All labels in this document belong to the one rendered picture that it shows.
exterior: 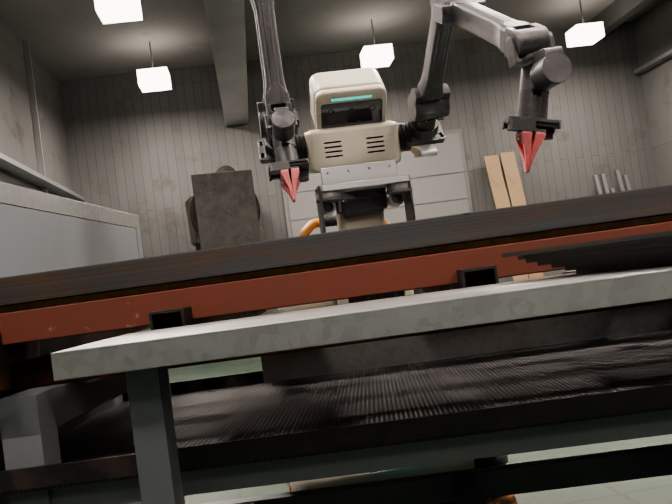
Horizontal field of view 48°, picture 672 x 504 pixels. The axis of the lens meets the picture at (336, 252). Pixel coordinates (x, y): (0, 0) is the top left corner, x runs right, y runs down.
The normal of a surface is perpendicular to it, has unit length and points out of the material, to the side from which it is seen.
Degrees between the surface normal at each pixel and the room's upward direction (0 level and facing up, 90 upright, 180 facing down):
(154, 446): 90
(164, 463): 90
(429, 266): 90
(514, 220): 90
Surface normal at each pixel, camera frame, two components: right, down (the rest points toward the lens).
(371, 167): 0.11, -0.04
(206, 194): 0.31, -0.07
